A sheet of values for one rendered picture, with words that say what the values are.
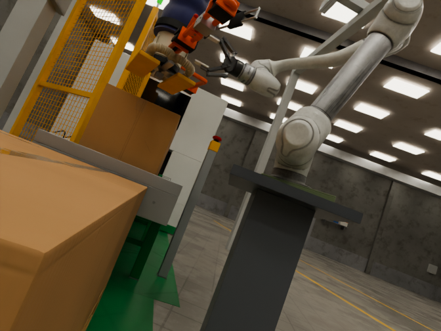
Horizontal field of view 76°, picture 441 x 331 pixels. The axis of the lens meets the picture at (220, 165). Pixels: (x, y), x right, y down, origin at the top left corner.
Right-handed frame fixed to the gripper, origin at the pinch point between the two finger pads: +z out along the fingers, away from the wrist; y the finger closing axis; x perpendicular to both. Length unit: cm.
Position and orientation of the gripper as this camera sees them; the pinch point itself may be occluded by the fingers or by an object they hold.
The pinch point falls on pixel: (202, 48)
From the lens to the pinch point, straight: 137.3
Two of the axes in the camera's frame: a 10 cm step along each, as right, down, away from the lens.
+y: -3.7, 9.2, -1.3
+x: -3.1, 0.1, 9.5
